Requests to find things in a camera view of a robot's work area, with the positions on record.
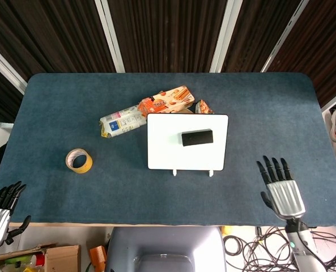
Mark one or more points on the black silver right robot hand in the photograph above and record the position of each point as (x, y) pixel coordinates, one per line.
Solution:
(286, 198)

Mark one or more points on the black eraser block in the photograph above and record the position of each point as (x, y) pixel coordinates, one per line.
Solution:
(197, 138)

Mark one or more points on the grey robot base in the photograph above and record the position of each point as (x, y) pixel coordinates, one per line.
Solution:
(165, 249)

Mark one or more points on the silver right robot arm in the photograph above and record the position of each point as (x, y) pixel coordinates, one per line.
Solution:
(303, 246)

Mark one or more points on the white whiteboard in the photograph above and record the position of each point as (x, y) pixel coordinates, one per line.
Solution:
(167, 147)

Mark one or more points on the green item in box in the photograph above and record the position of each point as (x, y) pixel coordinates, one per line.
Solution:
(17, 259)

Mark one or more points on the red white bottle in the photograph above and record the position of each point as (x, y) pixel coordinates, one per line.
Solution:
(39, 259)

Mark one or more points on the brown cardboard box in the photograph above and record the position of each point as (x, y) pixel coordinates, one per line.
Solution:
(63, 258)

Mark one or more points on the blue table cloth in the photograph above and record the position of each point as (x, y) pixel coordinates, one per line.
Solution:
(71, 198)

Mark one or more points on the yellow packing tape roll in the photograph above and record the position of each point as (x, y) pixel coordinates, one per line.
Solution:
(84, 167)

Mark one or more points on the small orange snack packet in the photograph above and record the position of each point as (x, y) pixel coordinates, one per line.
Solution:
(205, 107)

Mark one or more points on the orange biscuit package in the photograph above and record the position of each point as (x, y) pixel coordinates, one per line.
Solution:
(162, 103)

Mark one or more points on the white snack package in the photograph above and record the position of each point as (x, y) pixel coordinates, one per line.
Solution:
(122, 123)

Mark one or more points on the dark brown curtain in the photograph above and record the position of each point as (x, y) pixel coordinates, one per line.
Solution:
(167, 34)

